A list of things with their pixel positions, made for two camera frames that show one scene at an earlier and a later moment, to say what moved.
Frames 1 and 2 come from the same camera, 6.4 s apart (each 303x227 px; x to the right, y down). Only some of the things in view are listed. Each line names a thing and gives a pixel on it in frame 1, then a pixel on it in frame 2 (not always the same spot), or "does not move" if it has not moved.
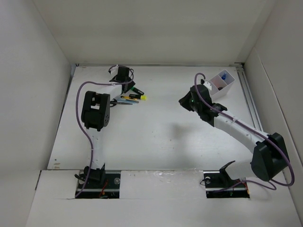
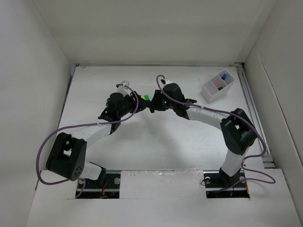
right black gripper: x=184 y=100 -> x=159 y=96
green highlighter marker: x=135 y=89 -> x=147 y=97
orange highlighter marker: x=217 y=82 does not move
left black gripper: x=131 y=84 -> x=142 y=105
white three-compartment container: x=221 y=84 does not move
